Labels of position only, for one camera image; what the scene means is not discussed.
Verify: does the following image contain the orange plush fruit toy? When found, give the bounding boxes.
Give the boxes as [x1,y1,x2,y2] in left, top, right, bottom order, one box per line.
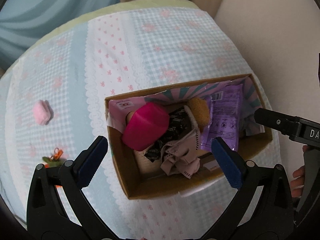
[41,147,65,188]

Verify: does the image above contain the purple plastic packet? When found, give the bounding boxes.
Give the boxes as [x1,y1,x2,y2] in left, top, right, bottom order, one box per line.
[201,84,243,152]

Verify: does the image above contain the dusty pink knitted cloth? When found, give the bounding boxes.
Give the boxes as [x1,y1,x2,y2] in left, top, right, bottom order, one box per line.
[161,128,200,179]

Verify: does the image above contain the black patterned cloth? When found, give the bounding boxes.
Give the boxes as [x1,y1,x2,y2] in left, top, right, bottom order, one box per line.
[144,105,197,163]

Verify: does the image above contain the pink fluffy soft roll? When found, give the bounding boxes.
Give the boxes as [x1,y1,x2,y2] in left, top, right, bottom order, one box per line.
[33,100,52,126]

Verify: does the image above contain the magenta soft block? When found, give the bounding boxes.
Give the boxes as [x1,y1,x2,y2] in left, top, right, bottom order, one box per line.
[122,102,170,151]

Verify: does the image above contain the beige soft pouch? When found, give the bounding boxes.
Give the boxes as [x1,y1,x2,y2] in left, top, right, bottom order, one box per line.
[133,150,163,179]

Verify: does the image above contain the person's right hand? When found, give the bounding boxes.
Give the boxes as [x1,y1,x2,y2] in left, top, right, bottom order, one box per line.
[290,144,311,198]

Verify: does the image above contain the blue checkered bed cover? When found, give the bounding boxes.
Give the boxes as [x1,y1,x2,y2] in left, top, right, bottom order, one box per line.
[0,6,281,240]

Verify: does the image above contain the cardboard box with pink lining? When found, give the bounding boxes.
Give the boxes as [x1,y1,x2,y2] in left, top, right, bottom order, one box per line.
[105,74,272,199]

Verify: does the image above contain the light blue curtain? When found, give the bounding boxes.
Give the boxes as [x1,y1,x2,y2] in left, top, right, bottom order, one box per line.
[1,0,120,70]

